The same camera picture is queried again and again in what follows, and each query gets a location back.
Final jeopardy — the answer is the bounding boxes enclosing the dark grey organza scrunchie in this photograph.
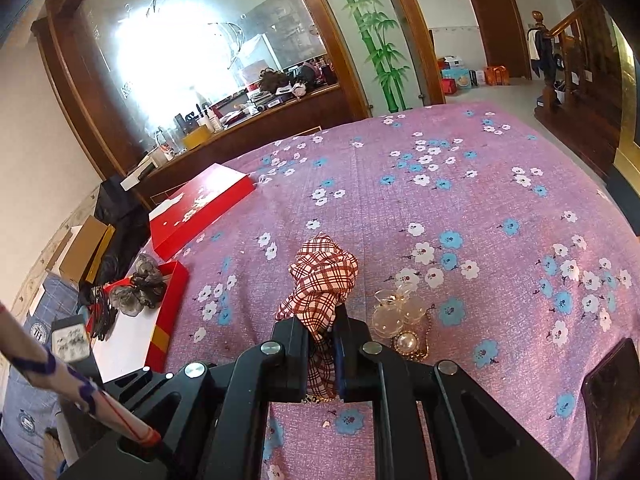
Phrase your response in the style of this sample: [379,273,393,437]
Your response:
[137,277,169,309]

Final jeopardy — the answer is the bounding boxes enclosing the yellow box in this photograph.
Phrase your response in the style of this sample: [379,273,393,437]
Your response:
[181,125,212,151]

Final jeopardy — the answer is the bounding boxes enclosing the black bag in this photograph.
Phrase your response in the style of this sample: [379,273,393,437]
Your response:
[94,175,152,282]

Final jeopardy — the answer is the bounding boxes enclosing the bamboo painted panel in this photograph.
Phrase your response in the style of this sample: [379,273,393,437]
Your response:
[305,0,420,116]

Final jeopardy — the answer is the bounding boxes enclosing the red box tray white inside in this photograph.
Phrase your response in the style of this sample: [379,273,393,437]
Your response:
[86,260,191,376]

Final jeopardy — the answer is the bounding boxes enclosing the brown curly wig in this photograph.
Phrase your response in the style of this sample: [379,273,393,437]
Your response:
[257,67,292,97]

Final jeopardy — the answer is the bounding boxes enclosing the black hair claw clip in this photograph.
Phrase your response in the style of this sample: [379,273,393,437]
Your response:
[87,284,119,342]

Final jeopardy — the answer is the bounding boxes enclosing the clear flower hair clip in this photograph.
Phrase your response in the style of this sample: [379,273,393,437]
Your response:
[371,287,427,339]

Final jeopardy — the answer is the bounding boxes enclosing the etched glass panel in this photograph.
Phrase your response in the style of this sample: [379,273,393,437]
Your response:
[80,0,341,161]

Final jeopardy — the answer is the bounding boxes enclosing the dark brown panel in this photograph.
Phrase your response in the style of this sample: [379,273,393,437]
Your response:
[580,337,640,480]

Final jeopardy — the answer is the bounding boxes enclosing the light blue box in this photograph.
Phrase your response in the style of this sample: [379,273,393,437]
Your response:
[441,67,474,96]

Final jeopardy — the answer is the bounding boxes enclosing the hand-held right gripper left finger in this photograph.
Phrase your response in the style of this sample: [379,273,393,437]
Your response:
[60,316,312,480]

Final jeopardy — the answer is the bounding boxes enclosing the brown wooden door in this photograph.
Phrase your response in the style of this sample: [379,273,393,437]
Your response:
[459,0,532,81]

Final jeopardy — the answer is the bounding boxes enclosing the hanging white dark jacket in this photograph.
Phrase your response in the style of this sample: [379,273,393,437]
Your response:
[525,27,562,79]

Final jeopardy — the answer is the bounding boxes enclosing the red floral box lid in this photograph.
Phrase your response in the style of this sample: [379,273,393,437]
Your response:
[149,162,257,262]

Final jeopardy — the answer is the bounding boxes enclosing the purple floral bedsheet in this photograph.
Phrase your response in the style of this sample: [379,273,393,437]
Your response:
[165,100,640,480]

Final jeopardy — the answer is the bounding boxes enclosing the cardboard box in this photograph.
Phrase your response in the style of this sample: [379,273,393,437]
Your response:
[44,215,117,287]

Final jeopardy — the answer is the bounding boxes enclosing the blue printed cloth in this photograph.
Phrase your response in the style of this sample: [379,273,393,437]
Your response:
[0,279,77,480]

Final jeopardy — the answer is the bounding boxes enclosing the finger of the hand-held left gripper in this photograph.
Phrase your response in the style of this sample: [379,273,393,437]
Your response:
[102,366,174,402]

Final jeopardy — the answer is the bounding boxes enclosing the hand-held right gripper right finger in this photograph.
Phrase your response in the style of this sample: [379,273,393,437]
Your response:
[332,305,576,480]

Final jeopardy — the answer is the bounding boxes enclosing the red white plaid scrunchie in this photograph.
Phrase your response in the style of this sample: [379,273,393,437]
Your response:
[275,232,361,403]

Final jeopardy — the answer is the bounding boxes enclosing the pearl brooch with chain tassel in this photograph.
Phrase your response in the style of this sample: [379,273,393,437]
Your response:
[394,331,430,362]

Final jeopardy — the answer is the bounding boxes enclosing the wooden stair railing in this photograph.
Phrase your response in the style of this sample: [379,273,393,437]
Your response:
[530,0,626,177]

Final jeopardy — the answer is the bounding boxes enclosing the wooden partition frame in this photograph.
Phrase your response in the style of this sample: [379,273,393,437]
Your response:
[31,0,373,211]

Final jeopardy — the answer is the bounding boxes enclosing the orange boxes on floor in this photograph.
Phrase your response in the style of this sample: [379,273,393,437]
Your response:
[482,64,512,87]

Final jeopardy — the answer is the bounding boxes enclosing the long white box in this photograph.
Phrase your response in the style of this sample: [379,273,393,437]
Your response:
[120,152,169,192]

